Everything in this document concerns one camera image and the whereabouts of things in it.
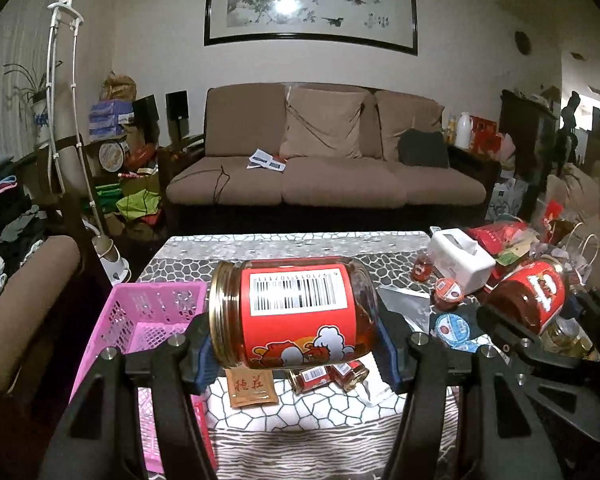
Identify red sauce jar cartoon label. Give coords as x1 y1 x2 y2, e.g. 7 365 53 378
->
208 256 382 370

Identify red sauce jar barcode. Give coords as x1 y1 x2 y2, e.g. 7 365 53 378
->
484 256 568 335

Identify red sauce jar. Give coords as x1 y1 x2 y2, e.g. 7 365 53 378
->
329 360 370 392

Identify silver foil pouch rear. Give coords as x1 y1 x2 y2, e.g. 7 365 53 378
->
377 286 431 333

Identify brown tea packet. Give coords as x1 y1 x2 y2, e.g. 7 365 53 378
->
225 367 278 408

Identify blue lid cup upper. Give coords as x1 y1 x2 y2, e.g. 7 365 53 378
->
434 313 470 348

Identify red lidded cup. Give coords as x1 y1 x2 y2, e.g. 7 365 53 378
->
431 278 465 312

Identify small red jar by tissue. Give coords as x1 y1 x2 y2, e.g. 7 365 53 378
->
411 249 434 283

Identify pink plastic basket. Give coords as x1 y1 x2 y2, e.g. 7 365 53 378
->
70 281 218 474

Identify white tissue box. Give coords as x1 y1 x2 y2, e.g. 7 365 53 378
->
427 228 495 295

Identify white garment steamer stand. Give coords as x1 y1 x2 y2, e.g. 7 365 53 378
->
45 0 131 286

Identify dark green cushion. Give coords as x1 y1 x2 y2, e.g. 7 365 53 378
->
398 129 449 168

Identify brown armchair left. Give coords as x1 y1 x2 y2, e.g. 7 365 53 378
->
0 235 81 392

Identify papers on sofa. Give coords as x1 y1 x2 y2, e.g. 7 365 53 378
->
247 148 286 172

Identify brown three-seat sofa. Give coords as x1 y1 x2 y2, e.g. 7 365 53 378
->
166 82 488 209

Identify tan sofa cushion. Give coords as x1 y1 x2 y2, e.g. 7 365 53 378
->
279 86 367 159

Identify pile of folded clothes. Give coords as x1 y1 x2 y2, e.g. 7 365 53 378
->
0 155 46 296

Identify potted plant blue vase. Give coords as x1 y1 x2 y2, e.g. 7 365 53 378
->
3 62 47 145

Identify framed ink painting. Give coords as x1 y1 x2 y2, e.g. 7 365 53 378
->
204 0 418 55

